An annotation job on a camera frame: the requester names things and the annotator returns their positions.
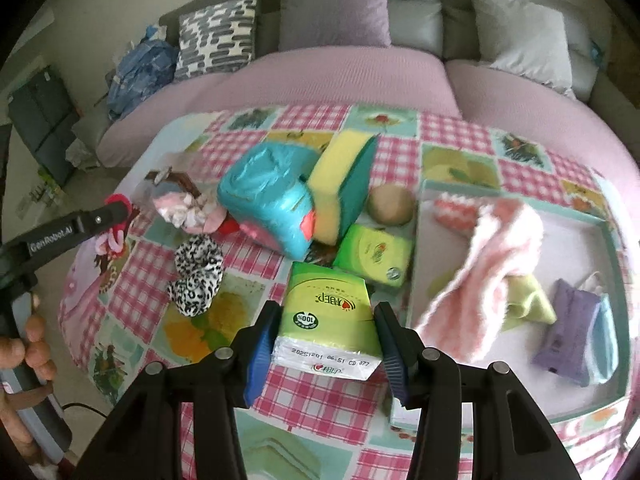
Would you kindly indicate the blue backpack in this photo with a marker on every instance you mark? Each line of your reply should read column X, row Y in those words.
column 140, row 75

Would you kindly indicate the light green cloth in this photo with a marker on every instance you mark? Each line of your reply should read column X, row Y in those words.
column 530, row 300

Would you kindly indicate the dark grey storage cabinet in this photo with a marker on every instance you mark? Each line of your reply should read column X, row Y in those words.
column 40, row 115

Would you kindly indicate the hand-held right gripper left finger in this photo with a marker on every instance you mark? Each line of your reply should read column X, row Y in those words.
column 257, row 355

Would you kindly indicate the purple cushion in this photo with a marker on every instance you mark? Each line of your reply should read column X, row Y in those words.
column 335, row 5

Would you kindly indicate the black white patterned cushion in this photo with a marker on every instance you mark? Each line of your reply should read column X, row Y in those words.
column 215, row 35

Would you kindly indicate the purple packet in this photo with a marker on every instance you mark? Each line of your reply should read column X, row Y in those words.
column 565, row 330

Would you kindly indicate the person's left hand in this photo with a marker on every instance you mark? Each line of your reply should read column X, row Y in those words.
column 39, row 355

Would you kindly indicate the pink fuzzy towel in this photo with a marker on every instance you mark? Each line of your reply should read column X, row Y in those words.
column 490, row 260

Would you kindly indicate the blue face mask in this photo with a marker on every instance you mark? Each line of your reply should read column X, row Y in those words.
column 602, row 340

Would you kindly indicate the teal shallow cardboard box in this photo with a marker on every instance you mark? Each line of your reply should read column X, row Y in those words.
column 525, row 390

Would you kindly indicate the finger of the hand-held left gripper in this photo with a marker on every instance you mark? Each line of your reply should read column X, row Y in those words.
column 100, row 220

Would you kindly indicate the light grey cushion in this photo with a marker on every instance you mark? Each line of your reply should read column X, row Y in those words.
column 525, row 40

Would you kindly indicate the grey sofa with mauve seat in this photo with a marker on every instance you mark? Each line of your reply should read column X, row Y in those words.
column 325, row 80

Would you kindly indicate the green pocket tissue pack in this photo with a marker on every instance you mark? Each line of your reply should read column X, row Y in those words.
column 375, row 255
column 325, row 320

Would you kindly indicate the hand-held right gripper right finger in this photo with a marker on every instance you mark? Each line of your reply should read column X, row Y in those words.
column 392, row 360

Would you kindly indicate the leopard print scrunchie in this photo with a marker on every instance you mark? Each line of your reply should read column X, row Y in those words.
column 195, row 270

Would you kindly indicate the yellow and green sponge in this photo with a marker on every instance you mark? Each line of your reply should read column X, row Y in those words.
column 335, row 175

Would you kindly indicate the pink scrunchie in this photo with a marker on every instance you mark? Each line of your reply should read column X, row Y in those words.
column 185, row 210

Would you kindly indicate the teal soft tissue pack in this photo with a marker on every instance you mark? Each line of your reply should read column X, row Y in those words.
column 265, row 195

